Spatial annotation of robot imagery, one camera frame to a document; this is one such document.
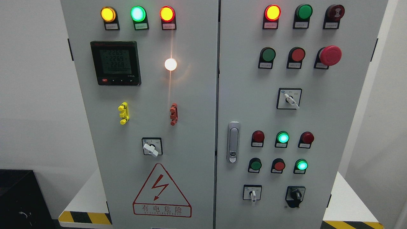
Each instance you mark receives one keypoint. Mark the black rotary knob switch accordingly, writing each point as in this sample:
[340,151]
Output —
[294,196]

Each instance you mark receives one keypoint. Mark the red terminal connector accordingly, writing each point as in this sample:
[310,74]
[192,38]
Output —
[173,114]

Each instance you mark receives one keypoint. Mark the silver cabinet door latch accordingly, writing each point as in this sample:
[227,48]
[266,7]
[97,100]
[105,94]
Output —
[233,141]

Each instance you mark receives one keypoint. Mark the dark red indicator light left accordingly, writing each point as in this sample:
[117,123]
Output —
[257,139]

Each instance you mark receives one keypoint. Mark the dark red indicator light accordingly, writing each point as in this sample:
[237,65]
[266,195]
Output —
[257,139]
[306,140]

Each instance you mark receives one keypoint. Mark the white glowing indicator lamp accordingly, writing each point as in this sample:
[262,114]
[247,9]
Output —
[170,64]

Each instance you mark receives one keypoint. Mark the grey left cabinet door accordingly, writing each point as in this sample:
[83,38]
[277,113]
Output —
[188,146]

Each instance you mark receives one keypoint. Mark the grey cabinet door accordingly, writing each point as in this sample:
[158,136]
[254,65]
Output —
[188,146]
[249,95]

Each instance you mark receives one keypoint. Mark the yellow terminal connector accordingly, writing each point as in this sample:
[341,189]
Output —
[123,113]

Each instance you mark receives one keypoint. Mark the green lit indicator light middle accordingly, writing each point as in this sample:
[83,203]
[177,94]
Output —
[282,139]

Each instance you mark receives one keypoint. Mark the green lit indicator light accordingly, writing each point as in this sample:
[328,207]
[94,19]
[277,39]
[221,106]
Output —
[139,17]
[282,139]

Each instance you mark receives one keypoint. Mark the green push button upper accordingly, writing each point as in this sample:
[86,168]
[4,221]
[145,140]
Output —
[266,58]

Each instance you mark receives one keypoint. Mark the red push button lower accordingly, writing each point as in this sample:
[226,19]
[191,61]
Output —
[278,165]

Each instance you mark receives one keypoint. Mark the red push button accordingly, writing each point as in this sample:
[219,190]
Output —
[295,58]
[278,165]

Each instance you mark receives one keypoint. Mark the red electric hazard warning sticker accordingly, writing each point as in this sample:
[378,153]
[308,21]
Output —
[161,196]

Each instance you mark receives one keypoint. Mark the grey right cabinet door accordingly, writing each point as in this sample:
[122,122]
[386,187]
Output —
[249,95]

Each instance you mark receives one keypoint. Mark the black digital power meter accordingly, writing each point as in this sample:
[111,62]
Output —
[116,63]

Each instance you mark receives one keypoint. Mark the dark red indicator light right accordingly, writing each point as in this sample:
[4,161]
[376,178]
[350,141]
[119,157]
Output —
[306,140]

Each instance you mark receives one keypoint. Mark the red-rimmed lit indicator light left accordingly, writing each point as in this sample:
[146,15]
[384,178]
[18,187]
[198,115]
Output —
[168,18]

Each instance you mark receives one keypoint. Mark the red-rimmed lit indicator light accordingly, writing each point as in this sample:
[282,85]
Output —
[168,18]
[271,17]

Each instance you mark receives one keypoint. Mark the green lit push button lower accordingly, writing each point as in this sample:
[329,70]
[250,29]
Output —
[300,166]

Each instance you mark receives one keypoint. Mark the red push button upper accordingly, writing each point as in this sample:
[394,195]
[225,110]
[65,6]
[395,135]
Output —
[295,58]

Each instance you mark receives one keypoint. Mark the green lit indicator light left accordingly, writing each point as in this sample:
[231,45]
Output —
[139,17]

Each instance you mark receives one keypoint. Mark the red-rimmed lit indicator light right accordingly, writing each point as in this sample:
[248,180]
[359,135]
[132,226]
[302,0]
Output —
[271,17]

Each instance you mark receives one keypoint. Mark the yellow indicator light top left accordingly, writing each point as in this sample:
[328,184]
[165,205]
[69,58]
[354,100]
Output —
[110,18]

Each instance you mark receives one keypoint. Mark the red mushroom emergency stop button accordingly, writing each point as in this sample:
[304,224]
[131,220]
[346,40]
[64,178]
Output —
[327,56]

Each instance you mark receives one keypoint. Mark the dark green indicator light top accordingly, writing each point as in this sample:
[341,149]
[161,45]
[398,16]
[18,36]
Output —
[302,16]

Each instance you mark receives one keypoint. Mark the dark red buzzer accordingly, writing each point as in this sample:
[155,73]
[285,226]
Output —
[333,15]

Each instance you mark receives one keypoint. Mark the white platform with hazard stripes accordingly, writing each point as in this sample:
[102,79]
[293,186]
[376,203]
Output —
[88,209]

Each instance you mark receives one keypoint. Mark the black box bottom left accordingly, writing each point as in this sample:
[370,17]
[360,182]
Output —
[22,205]

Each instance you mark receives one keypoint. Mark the white lever selector switch left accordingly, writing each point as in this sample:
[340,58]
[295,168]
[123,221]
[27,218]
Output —
[152,146]

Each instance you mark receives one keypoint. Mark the white lever selector switch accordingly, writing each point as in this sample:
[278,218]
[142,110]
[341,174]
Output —
[152,146]
[252,192]
[289,98]

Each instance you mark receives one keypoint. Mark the white lever selector switch upper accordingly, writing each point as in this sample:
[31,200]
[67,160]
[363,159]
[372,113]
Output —
[289,98]

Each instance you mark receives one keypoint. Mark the white lever selector switch lower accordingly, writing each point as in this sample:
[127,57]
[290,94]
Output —
[252,192]

